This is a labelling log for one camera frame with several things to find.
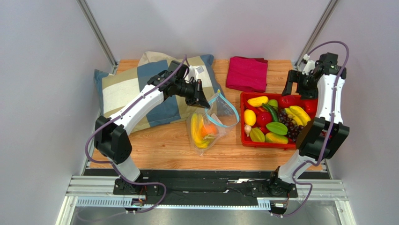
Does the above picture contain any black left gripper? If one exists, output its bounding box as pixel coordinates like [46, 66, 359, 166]
[175, 80, 211, 110]

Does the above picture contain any large yellow banana bunch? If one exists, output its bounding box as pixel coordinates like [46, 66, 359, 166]
[190, 113, 210, 149]

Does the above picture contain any clear zip top bag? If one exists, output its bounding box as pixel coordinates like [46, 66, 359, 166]
[186, 90, 240, 156]

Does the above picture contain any orange fruit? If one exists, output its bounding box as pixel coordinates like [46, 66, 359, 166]
[200, 124, 219, 137]

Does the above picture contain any red apple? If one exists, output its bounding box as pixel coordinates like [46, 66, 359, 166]
[256, 112, 273, 127]

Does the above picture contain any purple grape bunch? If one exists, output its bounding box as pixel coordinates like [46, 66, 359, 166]
[278, 108, 304, 143]

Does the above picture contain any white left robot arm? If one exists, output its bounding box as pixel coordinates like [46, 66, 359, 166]
[90, 60, 210, 193]

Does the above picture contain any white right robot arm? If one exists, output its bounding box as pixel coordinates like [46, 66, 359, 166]
[267, 52, 349, 197]

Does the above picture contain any red pomegranate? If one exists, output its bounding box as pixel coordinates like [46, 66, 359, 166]
[278, 95, 301, 108]

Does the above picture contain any green pear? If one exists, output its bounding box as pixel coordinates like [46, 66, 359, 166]
[268, 99, 279, 110]

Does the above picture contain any small yellow banana bunch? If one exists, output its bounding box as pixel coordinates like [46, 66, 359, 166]
[284, 105, 311, 126]

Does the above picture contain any green cucumber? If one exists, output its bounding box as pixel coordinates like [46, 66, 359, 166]
[262, 104, 280, 122]

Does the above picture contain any plaid blue beige pillow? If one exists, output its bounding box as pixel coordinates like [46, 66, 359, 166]
[94, 51, 222, 132]

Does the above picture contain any folded magenta towel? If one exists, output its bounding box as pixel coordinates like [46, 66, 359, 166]
[226, 56, 268, 92]

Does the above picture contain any red chili pepper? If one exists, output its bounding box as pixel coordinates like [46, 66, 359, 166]
[244, 101, 260, 115]

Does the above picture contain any red plastic tray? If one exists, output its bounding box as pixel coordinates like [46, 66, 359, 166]
[240, 92, 316, 150]

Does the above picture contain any yellow lemon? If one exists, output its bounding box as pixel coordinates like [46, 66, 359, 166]
[244, 109, 257, 126]

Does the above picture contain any garlic bulb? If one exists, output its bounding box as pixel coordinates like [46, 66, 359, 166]
[244, 124, 252, 136]

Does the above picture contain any yellow green mango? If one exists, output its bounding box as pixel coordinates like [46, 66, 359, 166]
[265, 132, 289, 144]

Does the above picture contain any yellow green starfruit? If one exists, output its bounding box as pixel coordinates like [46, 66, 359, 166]
[249, 127, 266, 143]

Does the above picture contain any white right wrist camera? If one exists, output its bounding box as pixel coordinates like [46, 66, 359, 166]
[301, 54, 316, 75]

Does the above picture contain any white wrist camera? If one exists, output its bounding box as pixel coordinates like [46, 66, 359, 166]
[186, 66, 206, 81]
[301, 54, 316, 75]

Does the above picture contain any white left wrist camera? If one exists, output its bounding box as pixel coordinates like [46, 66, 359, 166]
[186, 66, 206, 81]

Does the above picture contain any right aluminium frame post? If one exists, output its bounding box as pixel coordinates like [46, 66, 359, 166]
[293, 0, 340, 68]

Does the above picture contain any aluminium frame post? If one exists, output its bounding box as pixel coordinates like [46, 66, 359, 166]
[77, 0, 118, 74]
[293, 0, 340, 68]

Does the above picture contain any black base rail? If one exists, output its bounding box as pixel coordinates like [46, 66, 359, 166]
[83, 168, 331, 207]

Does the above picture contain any left aluminium frame post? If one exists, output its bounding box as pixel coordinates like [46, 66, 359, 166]
[77, 0, 118, 74]

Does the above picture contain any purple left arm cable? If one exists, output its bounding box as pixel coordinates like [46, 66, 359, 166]
[85, 55, 190, 215]

